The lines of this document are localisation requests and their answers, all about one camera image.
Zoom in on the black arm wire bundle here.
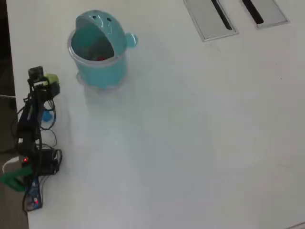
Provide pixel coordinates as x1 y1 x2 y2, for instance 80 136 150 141
39 99 58 148

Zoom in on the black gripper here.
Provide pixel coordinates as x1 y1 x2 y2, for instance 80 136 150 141
28 80 61 102

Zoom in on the blue controller circuit board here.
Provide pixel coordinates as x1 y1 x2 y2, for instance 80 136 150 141
25 176 43 212

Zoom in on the wide silver cable port cover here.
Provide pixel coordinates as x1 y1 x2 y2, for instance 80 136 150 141
183 0 240 42

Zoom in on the narrow silver cable port cover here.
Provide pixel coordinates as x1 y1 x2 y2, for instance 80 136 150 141
238 0 290 30

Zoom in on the black board cable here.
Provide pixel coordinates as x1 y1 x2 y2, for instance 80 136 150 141
22 190 31 213

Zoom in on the teal whale-shaped bin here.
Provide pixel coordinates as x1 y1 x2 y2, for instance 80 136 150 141
67 9 140 91

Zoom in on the green table clamp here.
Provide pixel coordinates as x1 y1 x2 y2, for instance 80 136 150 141
0 166 31 191

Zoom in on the green cube block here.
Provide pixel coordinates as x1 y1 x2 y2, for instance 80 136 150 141
44 73 59 84

